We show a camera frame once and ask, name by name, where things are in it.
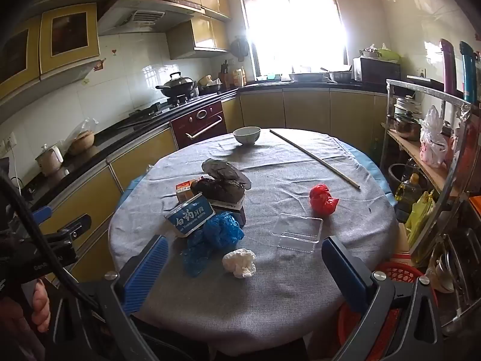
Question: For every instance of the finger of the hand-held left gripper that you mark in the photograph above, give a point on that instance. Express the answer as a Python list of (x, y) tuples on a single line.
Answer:
[(73, 227), (42, 213)]

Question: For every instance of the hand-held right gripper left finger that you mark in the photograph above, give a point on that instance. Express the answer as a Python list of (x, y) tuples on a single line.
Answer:
[(147, 266)]

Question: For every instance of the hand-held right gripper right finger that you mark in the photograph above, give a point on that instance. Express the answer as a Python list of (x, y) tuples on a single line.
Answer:
[(342, 270)]

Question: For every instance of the red plastic basket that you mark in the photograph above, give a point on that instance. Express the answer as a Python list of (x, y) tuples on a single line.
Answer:
[(398, 272)]

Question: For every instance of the clear plastic container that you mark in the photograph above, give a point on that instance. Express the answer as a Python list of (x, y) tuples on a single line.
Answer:
[(297, 232)]

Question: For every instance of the blue toothpaste box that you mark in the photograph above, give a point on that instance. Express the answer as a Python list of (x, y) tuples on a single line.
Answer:
[(189, 215)]

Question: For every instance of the red plastic bag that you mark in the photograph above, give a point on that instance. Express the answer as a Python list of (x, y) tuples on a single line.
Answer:
[(322, 200)]

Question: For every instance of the blue plastic bag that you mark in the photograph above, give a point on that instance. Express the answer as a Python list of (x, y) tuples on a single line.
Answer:
[(220, 233)]

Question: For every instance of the orange cardboard box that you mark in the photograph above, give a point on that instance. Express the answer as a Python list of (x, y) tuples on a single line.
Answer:
[(185, 190)]

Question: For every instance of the white tissue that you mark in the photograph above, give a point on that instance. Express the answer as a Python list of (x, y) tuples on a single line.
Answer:
[(239, 263)]

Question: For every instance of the white medicine box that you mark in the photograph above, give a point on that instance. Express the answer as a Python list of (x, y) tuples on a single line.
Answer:
[(229, 208)]

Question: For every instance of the black plastic bag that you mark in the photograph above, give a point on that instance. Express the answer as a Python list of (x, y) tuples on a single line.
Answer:
[(221, 182)]

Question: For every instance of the person's left hand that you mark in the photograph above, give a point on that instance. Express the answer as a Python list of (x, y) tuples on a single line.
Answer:
[(41, 302)]

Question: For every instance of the brown clay pot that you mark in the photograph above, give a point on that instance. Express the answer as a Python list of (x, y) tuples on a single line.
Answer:
[(80, 143)]

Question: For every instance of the yellow plastic bag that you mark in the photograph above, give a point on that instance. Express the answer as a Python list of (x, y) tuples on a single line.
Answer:
[(419, 218)]

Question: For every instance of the cooking oil bottle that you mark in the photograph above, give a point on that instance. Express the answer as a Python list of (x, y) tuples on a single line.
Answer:
[(406, 195)]

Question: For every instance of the grey tablecloth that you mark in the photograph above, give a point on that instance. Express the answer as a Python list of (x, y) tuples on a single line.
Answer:
[(285, 180)]

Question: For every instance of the long thin wooden stick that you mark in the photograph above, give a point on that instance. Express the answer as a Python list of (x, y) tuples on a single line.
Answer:
[(315, 158)]

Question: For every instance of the metal storage rack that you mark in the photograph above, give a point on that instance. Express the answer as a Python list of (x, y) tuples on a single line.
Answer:
[(456, 180)]

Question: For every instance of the gas stove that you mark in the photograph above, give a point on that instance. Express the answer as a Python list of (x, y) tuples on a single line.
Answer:
[(165, 107)]

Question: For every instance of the maroon built-in oven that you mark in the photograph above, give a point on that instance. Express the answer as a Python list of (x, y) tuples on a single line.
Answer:
[(201, 122)]

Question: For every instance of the white and pink plastic bag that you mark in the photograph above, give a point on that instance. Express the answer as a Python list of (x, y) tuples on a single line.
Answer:
[(433, 143)]

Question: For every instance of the steel cooking pot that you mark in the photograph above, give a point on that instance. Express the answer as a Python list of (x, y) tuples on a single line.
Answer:
[(407, 128)]

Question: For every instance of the white ceramic bowl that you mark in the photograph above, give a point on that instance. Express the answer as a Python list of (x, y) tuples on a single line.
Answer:
[(246, 135)]

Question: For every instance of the yellow lower kitchen cabinets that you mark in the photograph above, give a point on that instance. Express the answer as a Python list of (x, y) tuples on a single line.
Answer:
[(304, 107)]

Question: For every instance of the black wok with lid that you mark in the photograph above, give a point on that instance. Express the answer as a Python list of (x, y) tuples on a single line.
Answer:
[(176, 84)]

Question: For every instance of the steel basin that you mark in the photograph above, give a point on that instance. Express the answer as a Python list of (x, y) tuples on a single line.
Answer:
[(312, 76)]

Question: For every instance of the black microwave oven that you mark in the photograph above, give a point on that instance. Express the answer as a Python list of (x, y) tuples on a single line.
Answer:
[(377, 70)]

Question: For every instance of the knife block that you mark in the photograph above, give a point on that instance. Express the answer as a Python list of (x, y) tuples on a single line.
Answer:
[(224, 75)]

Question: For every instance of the yellow seasoning containers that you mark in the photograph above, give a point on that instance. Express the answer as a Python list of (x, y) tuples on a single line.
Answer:
[(239, 77)]

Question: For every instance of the range hood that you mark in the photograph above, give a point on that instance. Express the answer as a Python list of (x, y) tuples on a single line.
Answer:
[(150, 13)]

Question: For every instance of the purple thermos bottle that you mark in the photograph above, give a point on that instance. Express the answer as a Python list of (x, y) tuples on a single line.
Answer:
[(448, 67)]

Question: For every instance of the kitchen window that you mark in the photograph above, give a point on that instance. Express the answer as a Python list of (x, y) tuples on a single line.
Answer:
[(293, 22)]

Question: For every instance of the white wall socket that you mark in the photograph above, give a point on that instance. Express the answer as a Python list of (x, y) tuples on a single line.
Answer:
[(8, 141)]

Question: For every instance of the yellow glass-door wall cabinets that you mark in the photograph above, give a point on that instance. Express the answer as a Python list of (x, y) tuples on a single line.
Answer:
[(52, 45)]

